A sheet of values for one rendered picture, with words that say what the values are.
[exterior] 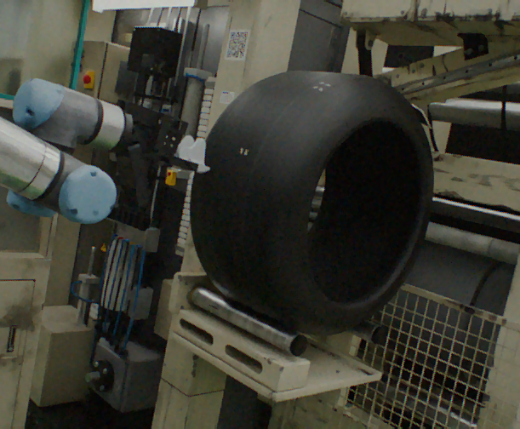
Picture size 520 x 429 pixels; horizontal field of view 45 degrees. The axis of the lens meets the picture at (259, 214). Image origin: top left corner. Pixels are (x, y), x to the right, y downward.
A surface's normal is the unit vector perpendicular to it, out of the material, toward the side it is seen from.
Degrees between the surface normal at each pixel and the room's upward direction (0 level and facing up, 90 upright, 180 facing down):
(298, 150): 73
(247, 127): 64
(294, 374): 90
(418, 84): 90
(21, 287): 90
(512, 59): 90
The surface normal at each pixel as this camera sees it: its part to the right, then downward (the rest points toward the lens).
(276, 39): 0.68, 0.22
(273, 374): -0.71, -0.06
